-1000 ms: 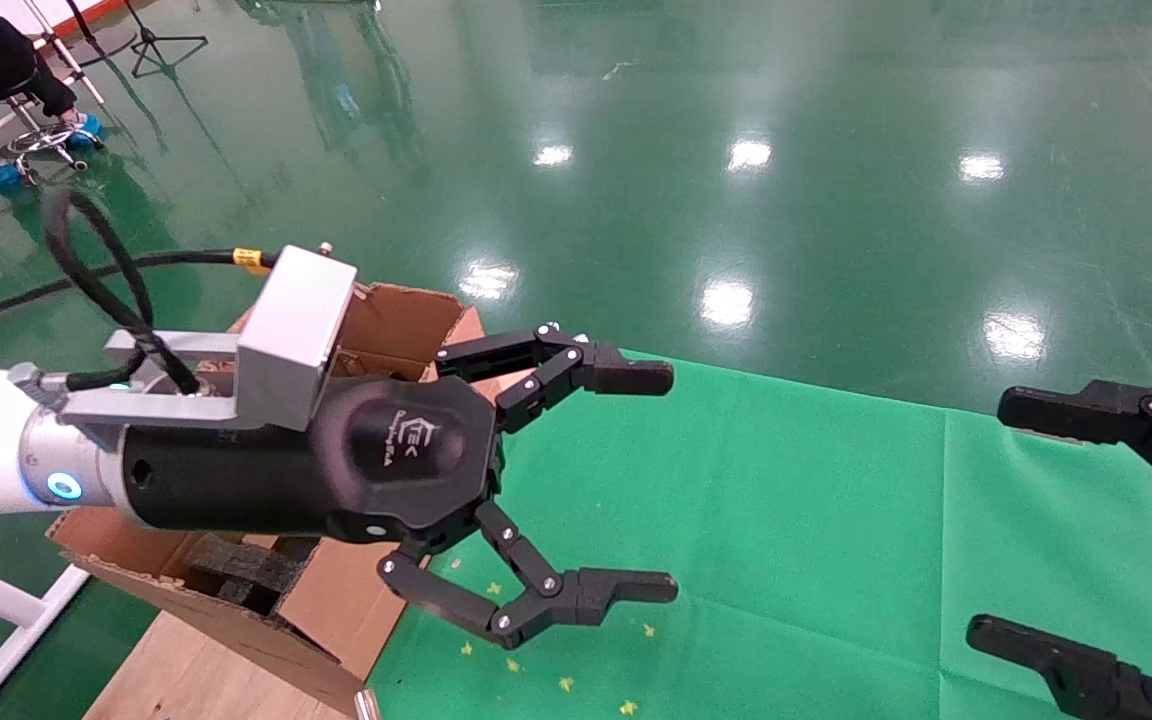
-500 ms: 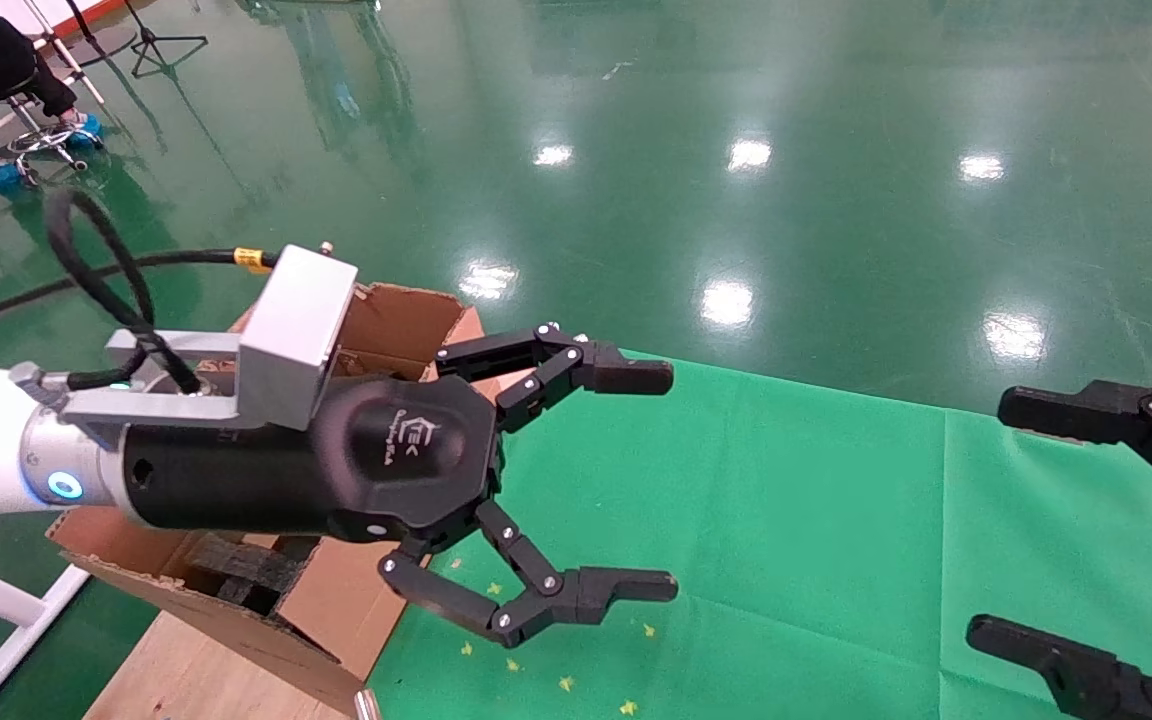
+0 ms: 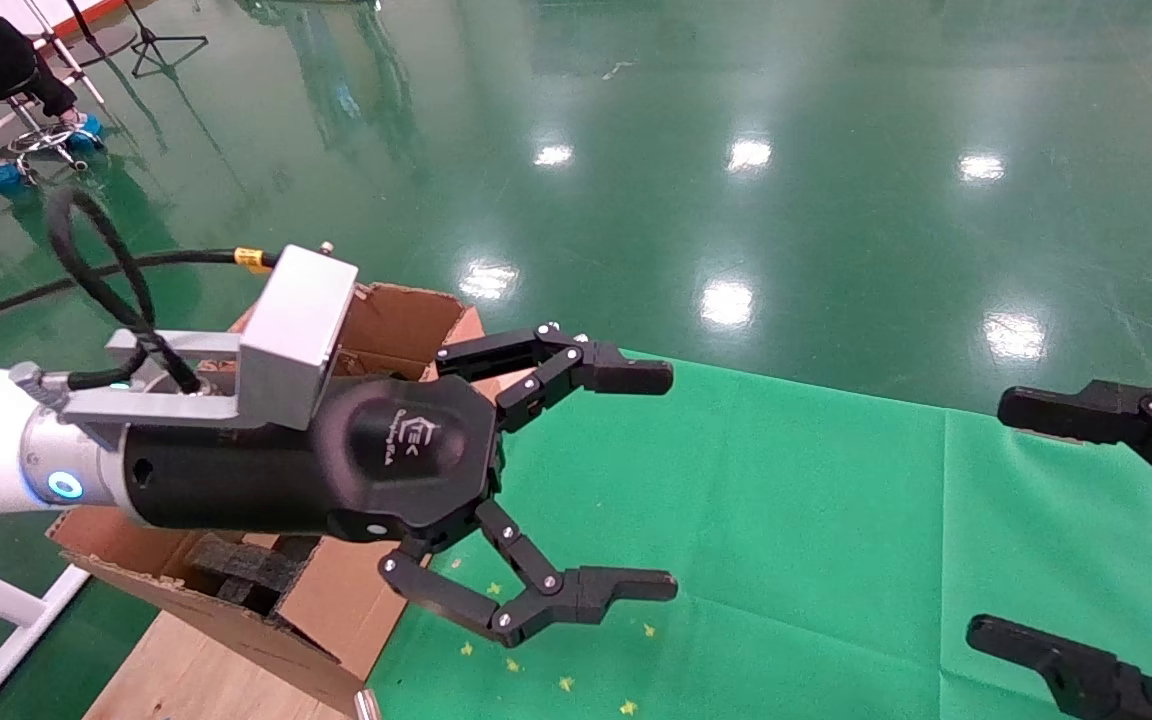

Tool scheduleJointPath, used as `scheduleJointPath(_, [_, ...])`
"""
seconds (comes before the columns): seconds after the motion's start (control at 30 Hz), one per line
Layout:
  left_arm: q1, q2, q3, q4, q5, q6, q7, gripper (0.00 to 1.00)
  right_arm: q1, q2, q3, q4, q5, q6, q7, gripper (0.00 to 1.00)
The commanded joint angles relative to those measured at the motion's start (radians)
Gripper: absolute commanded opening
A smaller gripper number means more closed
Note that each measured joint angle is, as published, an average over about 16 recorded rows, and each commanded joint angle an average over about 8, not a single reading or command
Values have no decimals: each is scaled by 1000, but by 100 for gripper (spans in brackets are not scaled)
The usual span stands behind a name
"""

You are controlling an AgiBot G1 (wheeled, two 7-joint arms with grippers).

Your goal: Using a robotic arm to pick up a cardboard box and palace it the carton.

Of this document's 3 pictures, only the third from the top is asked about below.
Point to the silver stand legs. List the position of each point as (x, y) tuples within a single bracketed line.
[(64, 55)]

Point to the large open cardboard carton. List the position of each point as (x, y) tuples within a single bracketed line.
[(336, 610)]

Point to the green cloth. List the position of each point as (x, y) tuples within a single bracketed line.
[(786, 520)]

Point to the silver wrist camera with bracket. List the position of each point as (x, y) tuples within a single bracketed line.
[(296, 320)]

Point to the black foam block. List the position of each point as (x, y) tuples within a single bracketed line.
[(246, 570)]

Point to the black round-base stand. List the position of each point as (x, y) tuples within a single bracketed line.
[(111, 42)]

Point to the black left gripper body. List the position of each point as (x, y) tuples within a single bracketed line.
[(256, 475)]

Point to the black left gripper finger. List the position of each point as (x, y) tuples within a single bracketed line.
[(616, 586), (626, 376)]

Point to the chrome stool base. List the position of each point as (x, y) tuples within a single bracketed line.
[(46, 140)]

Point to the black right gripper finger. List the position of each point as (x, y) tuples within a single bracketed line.
[(1066, 412), (1076, 670)]

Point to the black tripod stand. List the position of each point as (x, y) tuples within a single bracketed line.
[(151, 42)]

